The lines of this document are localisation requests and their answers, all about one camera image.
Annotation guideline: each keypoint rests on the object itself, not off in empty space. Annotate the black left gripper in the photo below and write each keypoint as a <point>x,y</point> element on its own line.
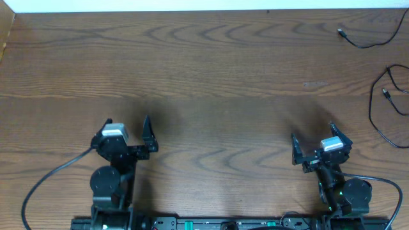
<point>128,151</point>

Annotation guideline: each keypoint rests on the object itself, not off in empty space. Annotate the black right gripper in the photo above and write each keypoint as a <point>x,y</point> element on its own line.
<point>318,160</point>

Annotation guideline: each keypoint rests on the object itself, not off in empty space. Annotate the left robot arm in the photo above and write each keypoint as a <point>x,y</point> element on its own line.
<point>113,185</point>

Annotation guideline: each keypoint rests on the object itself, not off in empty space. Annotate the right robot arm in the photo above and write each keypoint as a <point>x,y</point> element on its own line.
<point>344,197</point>

